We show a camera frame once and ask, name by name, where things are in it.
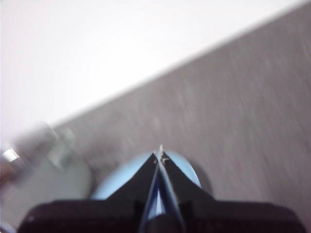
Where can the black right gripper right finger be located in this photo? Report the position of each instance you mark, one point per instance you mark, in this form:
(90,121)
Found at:
(179,184)

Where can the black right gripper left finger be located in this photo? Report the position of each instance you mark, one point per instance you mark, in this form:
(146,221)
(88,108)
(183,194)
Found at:
(138,184)

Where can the blue round plate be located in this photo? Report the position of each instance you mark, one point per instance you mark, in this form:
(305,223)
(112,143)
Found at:
(116,177)

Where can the pale green electric steamer pot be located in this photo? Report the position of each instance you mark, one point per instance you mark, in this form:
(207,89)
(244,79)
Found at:
(60,184)

